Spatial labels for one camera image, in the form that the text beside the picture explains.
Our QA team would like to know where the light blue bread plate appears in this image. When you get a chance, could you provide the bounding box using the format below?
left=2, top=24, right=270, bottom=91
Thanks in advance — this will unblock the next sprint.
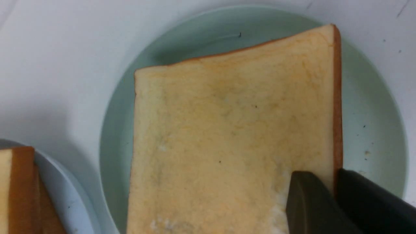
left=0, top=139, right=101, bottom=234

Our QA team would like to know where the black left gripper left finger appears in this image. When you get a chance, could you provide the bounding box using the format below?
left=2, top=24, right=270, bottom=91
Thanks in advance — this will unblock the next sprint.
left=286, top=171, right=363, bottom=234

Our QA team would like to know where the toast slice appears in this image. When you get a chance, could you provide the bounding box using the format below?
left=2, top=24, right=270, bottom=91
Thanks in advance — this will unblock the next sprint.
left=126, top=24, right=343, bottom=234
left=33, top=165, right=67, bottom=234
left=0, top=146, right=42, bottom=234

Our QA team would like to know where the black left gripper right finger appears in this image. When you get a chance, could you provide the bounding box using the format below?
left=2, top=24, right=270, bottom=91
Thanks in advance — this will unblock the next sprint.
left=336, top=169, right=416, bottom=234

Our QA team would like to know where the light green center plate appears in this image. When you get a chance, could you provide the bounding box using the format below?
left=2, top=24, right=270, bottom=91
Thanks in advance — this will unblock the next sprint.
left=100, top=5, right=408, bottom=234

